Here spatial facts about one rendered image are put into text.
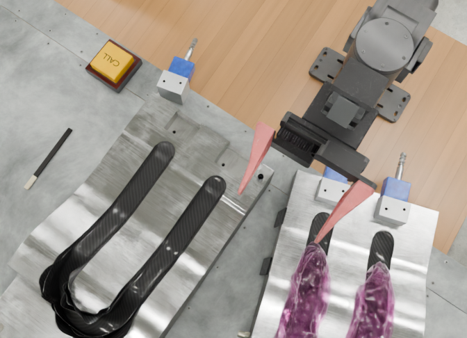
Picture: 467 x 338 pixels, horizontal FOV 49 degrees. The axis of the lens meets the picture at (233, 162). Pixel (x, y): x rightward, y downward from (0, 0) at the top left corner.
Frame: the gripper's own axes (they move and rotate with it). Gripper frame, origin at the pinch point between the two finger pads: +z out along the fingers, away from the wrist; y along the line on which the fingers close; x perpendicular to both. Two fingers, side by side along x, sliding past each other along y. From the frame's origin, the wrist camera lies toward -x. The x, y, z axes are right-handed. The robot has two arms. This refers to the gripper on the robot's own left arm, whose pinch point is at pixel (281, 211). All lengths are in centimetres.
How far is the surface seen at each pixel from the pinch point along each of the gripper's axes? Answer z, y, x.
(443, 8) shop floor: -124, 12, 122
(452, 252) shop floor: -42, 56, 121
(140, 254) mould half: 12.9, -15.6, 29.9
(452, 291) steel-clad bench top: -12, 33, 40
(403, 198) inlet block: -19.7, 16.9, 33.4
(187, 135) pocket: -8.9, -21.4, 33.9
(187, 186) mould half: -1.0, -15.8, 31.4
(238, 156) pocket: -10.8, -11.6, 33.9
